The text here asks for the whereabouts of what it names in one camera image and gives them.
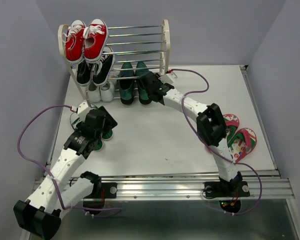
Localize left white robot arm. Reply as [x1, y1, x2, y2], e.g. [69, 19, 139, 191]
[13, 102, 121, 240]

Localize pink patterned flip-flop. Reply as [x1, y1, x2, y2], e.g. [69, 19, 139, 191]
[223, 113, 240, 145]
[227, 127, 257, 163]

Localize aluminium mounting rail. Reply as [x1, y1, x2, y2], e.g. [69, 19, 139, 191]
[102, 170, 295, 202]

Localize right white sneaker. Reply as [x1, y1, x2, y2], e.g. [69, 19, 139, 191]
[100, 80, 115, 102]

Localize red canvas sneaker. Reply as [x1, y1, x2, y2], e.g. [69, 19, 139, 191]
[83, 18, 109, 64]
[64, 20, 86, 66]

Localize green canvas sneaker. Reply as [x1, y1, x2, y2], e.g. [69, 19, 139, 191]
[100, 129, 113, 141]
[69, 112, 103, 152]

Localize left white sneaker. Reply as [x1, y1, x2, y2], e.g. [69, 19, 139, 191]
[87, 82, 101, 103]

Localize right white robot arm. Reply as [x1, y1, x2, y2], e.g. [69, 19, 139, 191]
[139, 72, 242, 195]

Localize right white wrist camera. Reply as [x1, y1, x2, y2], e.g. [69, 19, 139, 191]
[159, 71, 178, 85]

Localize teal leather loafer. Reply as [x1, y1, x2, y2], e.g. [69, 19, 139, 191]
[118, 62, 135, 105]
[135, 61, 152, 105]

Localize cream shoe rack chrome bars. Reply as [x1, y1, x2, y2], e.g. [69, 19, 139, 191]
[57, 18, 171, 104]

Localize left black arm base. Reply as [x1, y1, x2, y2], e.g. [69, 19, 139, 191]
[82, 182, 118, 209]

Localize white sneaker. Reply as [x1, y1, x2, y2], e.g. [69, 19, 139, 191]
[100, 80, 115, 102]
[87, 82, 101, 103]

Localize left green canvas sneaker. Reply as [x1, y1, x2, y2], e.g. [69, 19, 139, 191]
[69, 112, 103, 152]

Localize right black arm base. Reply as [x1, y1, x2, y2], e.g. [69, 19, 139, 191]
[202, 179, 251, 214]

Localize left red canvas sneaker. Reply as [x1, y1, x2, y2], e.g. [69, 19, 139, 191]
[64, 20, 86, 66]

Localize black canvas sneaker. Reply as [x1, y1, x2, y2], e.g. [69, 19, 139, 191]
[76, 60, 92, 87]
[91, 46, 115, 87]

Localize right green canvas sneaker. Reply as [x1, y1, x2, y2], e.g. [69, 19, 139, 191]
[100, 129, 113, 141]

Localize right black canvas sneaker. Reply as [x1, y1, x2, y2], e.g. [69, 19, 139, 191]
[91, 46, 115, 87]

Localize left black canvas sneaker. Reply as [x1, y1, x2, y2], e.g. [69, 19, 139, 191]
[76, 60, 92, 87]

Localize right red canvas sneaker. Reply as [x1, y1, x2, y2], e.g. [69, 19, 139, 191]
[83, 18, 109, 64]

